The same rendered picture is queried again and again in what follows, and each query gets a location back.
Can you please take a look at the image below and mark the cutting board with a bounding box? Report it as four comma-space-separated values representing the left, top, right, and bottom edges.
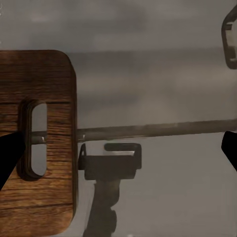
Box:
0, 50, 76, 237

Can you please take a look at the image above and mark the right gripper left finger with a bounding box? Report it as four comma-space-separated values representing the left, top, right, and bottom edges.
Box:
0, 131, 26, 190

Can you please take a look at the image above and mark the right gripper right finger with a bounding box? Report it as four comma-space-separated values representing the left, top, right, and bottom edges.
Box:
221, 131, 237, 171

